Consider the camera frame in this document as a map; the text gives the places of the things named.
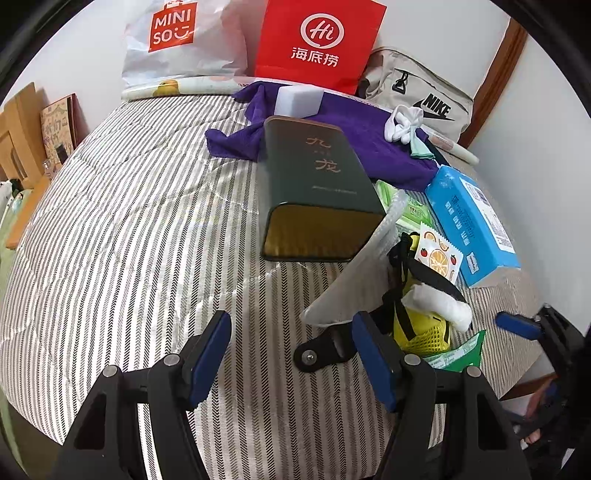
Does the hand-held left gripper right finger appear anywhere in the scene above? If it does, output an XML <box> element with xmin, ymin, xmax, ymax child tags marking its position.
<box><xmin>351</xmin><ymin>311</ymin><xmax>536</xmax><ymax>480</ymax></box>

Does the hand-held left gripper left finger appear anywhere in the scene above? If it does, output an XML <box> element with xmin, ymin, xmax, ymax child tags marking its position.
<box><xmin>54</xmin><ymin>310</ymin><xmax>232</xmax><ymax>480</ymax></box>

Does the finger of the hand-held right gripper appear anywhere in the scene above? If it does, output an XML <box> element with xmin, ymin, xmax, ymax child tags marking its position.
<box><xmin>495</xmin><ymin>312</ymin><xmax>543</xmax><ymax>340</ymax></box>

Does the white cloth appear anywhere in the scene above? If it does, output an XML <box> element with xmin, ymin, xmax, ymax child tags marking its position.
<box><xmin>401</xmin><ymin>282</ymin><xmax>474</xmax><ymax>332</ymax></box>

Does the fruit print sachet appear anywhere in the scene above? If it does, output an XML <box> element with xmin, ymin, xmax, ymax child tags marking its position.
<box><xmin>413</xmin><ymin>224</ymin><xmax>464</xmax><ymax>283</ymax></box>

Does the person's right hand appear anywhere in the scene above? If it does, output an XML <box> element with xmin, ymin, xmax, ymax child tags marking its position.
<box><xmin>524</xmin><ymin>376</ymin><xmax>560</xmax><ymax>446</ymax></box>

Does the yellow mesh pouch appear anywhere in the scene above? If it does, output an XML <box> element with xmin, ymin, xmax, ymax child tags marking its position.
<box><xmin>294</xmin><ymin>232</ymin><xmax>467</xmax><ymax>374</ymax></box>

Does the green snack packet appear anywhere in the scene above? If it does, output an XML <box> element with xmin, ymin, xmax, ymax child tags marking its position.
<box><xmin>427</xmin><ymin>330</ymin><xmax>488</xmax><ymax>374</ymax></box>

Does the blue tissue pack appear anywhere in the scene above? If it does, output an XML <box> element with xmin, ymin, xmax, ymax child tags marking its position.
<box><xmin>425</xmin><ymin>165</ymin><xmax>522</xmax><ymax>289</ymax></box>

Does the striped blanket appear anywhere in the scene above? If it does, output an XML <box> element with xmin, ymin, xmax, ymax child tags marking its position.
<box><xmin>0</xmin><ymin>92</ymin><xmax>546</xmax><ymax>462</ymax></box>

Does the light green wet wipes pack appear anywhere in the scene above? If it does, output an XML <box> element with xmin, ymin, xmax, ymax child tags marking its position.
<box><xmin>376</xmin><ymin>180</ymin><xmax>439</xmax><ymax>236</ymax></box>

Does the black flat strip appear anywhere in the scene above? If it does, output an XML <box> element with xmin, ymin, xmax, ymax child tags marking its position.
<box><xmin>427</xmin><ymin>138</ymin><xmax>451</xmax><ymax>167</ymax></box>

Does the white tube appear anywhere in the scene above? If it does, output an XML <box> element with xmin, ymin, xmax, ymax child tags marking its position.
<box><xmin>427</xmin><ymin>129</ymin><xmax>481</xmax><ymax>164</ymax></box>

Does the dark green tin box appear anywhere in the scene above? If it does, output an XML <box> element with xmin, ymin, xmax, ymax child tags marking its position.
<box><xmin>256</xmin><ymin>116</ymin><xmax>386</xmax><ymax>261</ymax></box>

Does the mint green cloth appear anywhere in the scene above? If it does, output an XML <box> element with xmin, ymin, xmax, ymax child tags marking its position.
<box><xmin>409</xmin><ymin>129</ymin><xmax>437</xmax><ymax>161</ymax></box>

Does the purple towel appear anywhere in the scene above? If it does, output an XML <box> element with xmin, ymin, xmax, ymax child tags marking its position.
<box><xmin>205</xmin><ymin>80</ymin><xmax>439</xmax><ymax>192</ymax></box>

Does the white sock bundle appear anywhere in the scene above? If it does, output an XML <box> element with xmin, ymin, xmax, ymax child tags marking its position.
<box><xmin>384</xmin><ymin>105</ymin><xmax>426</xmax><ymax>144</ymax></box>

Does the beige sling bag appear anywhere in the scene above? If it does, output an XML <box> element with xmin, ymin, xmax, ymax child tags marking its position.
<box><xmin>359</xmin><ymin>46</ymin><xmax>475</xmax><ymax>144</ymax></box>

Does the white sponge block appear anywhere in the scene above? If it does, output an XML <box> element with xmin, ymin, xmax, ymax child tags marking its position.
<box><xmin>273</xmin><ymin>85</ymin><xmax>325</xmax><ymax>120</ymax></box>

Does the cream rolled paper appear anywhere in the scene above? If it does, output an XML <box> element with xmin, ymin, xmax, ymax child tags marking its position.
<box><xmin>121</xmin><ymin>76</ymin><xmax>259</xmax><ymax>101</ymax></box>

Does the brown picture book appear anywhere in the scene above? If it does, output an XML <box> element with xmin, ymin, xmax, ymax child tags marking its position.
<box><xmin>39</xmin><ymin>93</ymin><xmax>88</xmax><ymax>162</ymax></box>

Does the white plastic shopping bag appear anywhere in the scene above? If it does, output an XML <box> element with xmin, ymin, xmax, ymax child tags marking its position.
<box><xmin>121</xmin><ymin>0</ymin><xmax>269</xmax><ymax>90</ymax></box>

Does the red paper bag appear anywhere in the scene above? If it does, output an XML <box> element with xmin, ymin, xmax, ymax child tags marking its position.
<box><xmin>254</xmin><ymin>0</ymin><xmax>387</xmax><ymax>95</ymax></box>

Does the wooden door frame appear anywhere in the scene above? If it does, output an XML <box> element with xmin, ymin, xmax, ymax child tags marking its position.
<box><xmin>462</xmin><ymin>21</ymin><xmax>529</xmax><ymax>148</ymax></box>

